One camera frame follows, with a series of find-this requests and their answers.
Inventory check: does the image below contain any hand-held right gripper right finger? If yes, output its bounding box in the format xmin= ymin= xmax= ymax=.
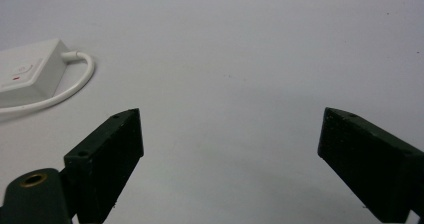
xmin=317 ymin=107 xmax=424 ymax=224

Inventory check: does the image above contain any white power cable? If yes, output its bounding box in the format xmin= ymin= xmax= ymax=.
xmin=0 ymin=50 xmax=96 ymax=115

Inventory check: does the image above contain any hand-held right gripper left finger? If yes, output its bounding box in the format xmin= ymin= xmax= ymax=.
xmin=63 ymin=108 xmax=145 ymax=224

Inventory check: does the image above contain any white power strip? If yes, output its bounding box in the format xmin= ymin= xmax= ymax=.
xmin=0 ymin=38 xmax=72 ymax=109

